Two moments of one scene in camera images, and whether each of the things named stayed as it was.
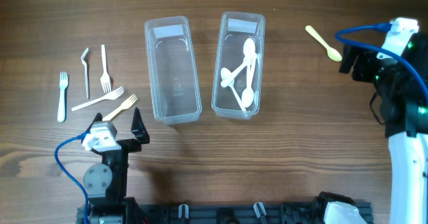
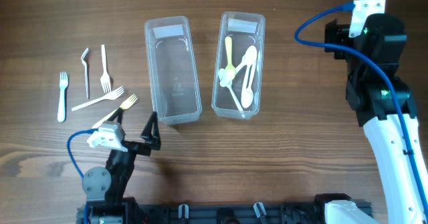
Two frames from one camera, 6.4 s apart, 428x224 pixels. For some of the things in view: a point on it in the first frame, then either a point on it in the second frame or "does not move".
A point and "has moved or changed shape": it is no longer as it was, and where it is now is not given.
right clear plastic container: x=238 y=74 does not move
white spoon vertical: x=249 y=52 has moved or changed shape
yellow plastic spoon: x=332 y=53 -> x=230 y=70
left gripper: x=125 y=143 -> x=137 y=146
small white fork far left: x=63 y=81 does not move
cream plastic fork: x=125 y=105 does not move
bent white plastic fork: x=86 y=73 does not move
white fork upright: x=105 y=79 does not move
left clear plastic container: x=173 y=70 does not move
